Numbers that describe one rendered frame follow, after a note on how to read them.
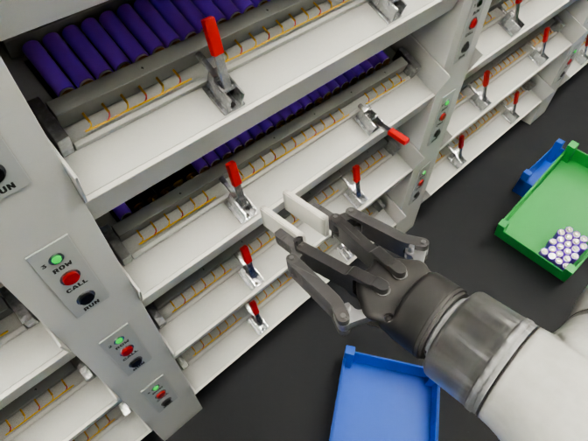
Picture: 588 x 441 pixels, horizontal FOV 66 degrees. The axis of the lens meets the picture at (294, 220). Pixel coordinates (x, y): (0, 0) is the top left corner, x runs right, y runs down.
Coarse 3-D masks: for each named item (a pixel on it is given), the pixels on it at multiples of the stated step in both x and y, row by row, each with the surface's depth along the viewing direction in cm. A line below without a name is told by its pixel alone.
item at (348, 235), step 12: (336, 216) 50; (348, 228) 49; (348, 240) 49; (360, 240) 47; (360, 252) 48; (372, 252) 46; (384, 252) 45; (384, 264) 44; (396, 264) 44; (396, 276) 44
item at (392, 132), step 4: (376, 116) 73; (372, 120) 74; (376, 120) 74; (376, 124) 73; (380, 124) 73; (384, 124) 73; (384, 128) 72; (388, 128) 73; (392, 128) 72; (388, 132) 72; (392, 132) 72; (396, 132) 72; (400, 132) 72; (392, 136) 72; (396, 136) 71; (400, 136) 71; (404, 136) 71; (396, 140) 72; (400, 140) 71; (404, 140) 71; (408, 140) 71; (404, 144) 71
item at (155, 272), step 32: (416, 64) 80; (384, 96) 79; (416, 96) 81; (320, 128) 73; (352, 128) 75; (256, 160) 68; (288, 160) 70; (320, 160) 71; (224, 192) 65; (256, 192) 66; (160, 224) 61; (192, 224) 62; (224, 224) 63; (256, 224) 67; (128, 256) 56; (160, 256) 60; (192, 256) 61; (160, 288) 58
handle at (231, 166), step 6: (228, 162) 59; (234, 162) 58; (228, 168) 58; (234, 168) 59; (228, 174) 59; (234, 174) 59; (234, 180) 60; (240, 180) 60; (234, 186) 60; (240, 186) 61; (240, 192) 61; (240, 198) 62; (240, 204) 63
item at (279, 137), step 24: (384, 72) 78; (336, 96) 73; (360, 96) 77; (312, 120) 70; (264, 144) 67; (216, 168) 64; (240, 168) 66; (168, 192) 61; (192, 192) 61; (144, 216) 59; (120, 240) 58; (144, 240) 59
